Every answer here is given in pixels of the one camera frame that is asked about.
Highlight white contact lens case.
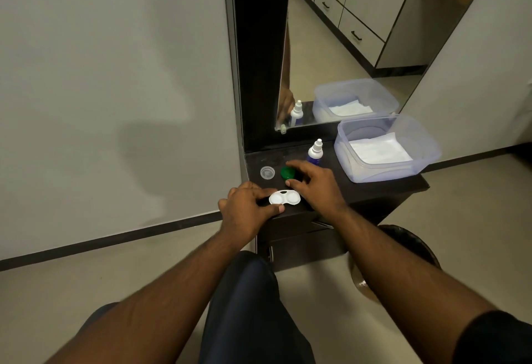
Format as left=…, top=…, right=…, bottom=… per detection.
left=268, top=189, right=301, bottom=207

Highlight dresser mirror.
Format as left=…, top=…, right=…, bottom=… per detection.
left=274, top=0, right=499, bottom=131

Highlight black dresser cabinet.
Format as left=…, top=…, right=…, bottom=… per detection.
left=222, top=0, right=431, bottom=273

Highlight person's right forearm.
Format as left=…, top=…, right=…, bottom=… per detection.
left=330, top=206, right=499, bottom=364

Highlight stack of white tissues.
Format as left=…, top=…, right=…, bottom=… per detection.
left=348, top=132, right=415, bottom=165

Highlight clear plastic container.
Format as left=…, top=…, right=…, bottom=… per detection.
left=334, top=113, right=443, bottom=184

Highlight person's right hand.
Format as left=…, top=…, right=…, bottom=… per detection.
left=285, top=160, right=354, bottom=223

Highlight dark blue trousers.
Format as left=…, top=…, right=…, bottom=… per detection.
left=79, top=250, right=316, bottom=364

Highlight person's left forearm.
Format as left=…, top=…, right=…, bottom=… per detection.
left=45, top=226, right=250, bottom=364

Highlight black shirt sleeve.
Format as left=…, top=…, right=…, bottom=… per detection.
left=452, top=310, right=532, bottom=364

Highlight trash bin with black liner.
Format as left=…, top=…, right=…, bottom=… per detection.
left=349, top=224, right=442, bottom=304

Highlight small solution dropper bottle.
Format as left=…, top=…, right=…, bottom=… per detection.
left=306, top=138, right=325, bottom=166

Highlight person's left hand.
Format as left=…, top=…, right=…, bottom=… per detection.
left=217, top=181, right=286, bottom=248

